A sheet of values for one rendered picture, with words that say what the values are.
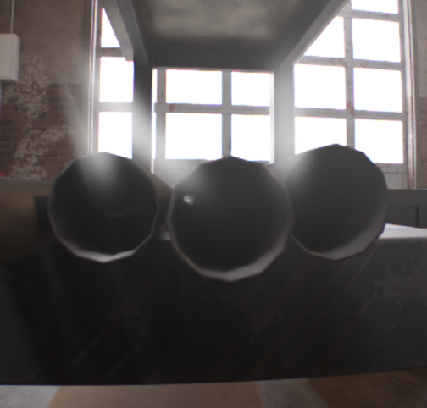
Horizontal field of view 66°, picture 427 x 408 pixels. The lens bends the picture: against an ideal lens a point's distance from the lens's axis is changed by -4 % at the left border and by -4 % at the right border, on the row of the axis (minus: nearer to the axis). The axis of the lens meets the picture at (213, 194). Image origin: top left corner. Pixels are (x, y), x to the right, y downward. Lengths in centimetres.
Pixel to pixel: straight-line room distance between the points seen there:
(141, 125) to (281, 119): 56
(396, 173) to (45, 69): 377
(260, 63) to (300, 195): 135
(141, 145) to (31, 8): 289
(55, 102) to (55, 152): 48
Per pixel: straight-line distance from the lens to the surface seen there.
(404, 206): 50
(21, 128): 370
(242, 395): 35
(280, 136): 141
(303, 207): 16
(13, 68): 377
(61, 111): 359
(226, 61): 148
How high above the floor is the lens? 23
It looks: 1 degrees up
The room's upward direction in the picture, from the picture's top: straight up
